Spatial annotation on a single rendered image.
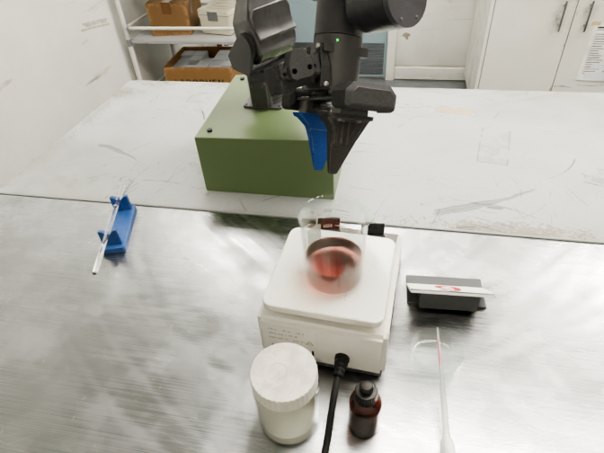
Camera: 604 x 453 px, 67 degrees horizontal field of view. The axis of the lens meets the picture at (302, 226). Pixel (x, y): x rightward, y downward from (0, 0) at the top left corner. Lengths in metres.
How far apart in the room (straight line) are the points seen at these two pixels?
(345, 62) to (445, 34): 2.87
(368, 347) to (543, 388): 0.18
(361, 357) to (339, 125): 0.26
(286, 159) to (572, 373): 0.44
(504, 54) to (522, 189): 2.13
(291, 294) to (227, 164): 0.32
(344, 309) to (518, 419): 0.19
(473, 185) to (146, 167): 0.55
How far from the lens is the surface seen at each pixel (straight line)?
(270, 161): 0.69
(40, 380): 0.59
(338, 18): 0.55
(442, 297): 0.54
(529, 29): 2.85
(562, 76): 2.99
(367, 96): 0.48
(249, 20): 0.68
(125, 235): 0.70
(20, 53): 2.19
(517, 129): 0.94
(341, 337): 0.45
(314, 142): 0.58
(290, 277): 0.47
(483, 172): 0.80
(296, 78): 0.51
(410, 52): 3.44
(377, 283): 0.46
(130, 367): 0.55
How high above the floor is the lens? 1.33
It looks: 40 degrees down
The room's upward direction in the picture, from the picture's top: 4 degrees counter-clockwise
